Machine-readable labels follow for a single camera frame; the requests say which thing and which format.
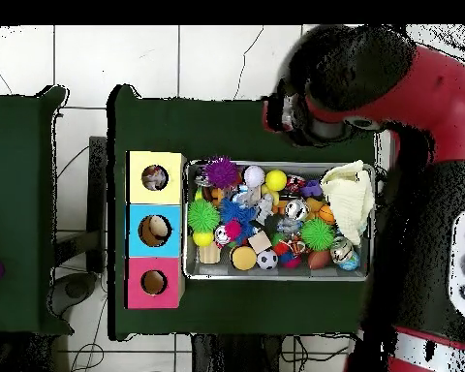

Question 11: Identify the purple spiky fish toy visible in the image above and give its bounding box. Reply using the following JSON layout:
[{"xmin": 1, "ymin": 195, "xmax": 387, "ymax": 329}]
[{"xmin": 201, "ymin": 155, "xmax": 240, "ymax": 190}]

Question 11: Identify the crushed silver can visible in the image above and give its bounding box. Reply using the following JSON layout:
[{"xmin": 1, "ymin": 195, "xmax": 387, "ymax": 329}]
[{"xmin": 285, "ymin": 198, "xmax": 310, "ymax": 222}]

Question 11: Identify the colourful patterned cloth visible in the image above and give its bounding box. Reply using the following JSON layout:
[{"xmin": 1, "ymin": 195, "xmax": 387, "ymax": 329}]
[{"xmin": 141, "ymin": 165, "xmax": 170, "ymax": 191}]

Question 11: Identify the wooden box with three holes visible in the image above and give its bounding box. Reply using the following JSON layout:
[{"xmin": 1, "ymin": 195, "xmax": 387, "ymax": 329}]
[{"xmin": 124, "ymin": 149, "xmax": 187, "ymax": 310}]

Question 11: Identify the shallow metal mesh bin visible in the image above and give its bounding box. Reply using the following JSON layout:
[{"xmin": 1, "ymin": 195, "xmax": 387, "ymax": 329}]
[{"xmin": 182, "ymin": 159, "xmax": 376, "ymax": 283}]

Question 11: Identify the white baseball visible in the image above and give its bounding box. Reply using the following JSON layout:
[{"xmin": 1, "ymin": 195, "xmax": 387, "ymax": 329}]
[{"xmin": 243, "ymin": 165, "xmax": 266, "ymax": 188}]

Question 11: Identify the yellow smiley ball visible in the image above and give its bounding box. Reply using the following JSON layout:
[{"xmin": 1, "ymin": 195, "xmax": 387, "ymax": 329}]
[{"xmin": 264, "ymin": 169, "xmax": 289, "ymax": 192}]

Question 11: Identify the blue puffer ball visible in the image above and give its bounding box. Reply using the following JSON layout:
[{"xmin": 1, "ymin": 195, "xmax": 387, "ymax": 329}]
[{"xmin": 218, "ymin": 197, "xmax": 259, "ymax": 245}]

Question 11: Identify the cream knitted cloth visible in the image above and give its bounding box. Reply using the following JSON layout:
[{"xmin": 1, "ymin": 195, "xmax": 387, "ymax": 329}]
[{"xmin": 320, "ymin": 159, "xmax": 376, "ymax": 246}]

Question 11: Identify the green puffer ball with eyes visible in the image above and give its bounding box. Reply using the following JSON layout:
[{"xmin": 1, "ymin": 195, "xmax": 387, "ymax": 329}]
[{"xmin": 186, "ymin": 198, "xmax": 221, "ymax": 234}]

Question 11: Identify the small soccer ball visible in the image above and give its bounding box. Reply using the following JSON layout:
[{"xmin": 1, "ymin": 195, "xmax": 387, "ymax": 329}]
[{"xmin": 256, "ymin": 248, "xmax": 279, "ymax": 271}]

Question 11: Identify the orange round sponge disc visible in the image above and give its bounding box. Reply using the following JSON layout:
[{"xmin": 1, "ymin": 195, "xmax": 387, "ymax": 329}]
[{"xmin": 230, "ymin": 246, "xmax": 258, "ymax": 271}]

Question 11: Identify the grey rounded floor object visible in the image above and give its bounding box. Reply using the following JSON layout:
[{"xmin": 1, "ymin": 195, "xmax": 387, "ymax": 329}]
[{"xmin": 47, "ymin": 270, "xmax": 99, "ymax": 317}]

